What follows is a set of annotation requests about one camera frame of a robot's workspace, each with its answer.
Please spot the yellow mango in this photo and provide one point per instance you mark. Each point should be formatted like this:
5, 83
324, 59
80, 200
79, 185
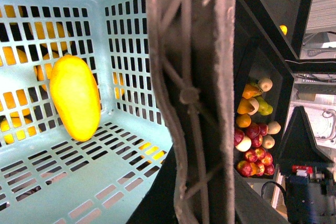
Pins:
75, 94

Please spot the light blue plastic basket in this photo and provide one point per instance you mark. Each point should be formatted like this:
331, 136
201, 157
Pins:
46, 175

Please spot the black produce display shelf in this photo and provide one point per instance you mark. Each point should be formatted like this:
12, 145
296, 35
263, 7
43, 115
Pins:
256, 47

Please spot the brown basket handle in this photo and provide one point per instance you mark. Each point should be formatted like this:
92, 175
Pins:
191, 46

